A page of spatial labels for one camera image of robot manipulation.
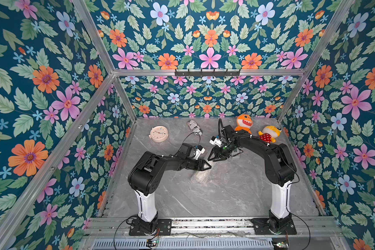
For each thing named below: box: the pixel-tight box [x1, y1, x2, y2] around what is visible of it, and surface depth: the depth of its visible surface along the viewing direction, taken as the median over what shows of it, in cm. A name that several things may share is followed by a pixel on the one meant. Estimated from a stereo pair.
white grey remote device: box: [229, 147, 244, 157], surface depth 80 cm
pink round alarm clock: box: [148, 125, 169, 143], surface depth 110 cm
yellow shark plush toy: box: [258, 125, 282, 144], surface depth 106 cm
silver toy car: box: [187, 119, 203, 136], surface depth 113 cm
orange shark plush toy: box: [234, 113, 253, 135], surface depth 110 cm
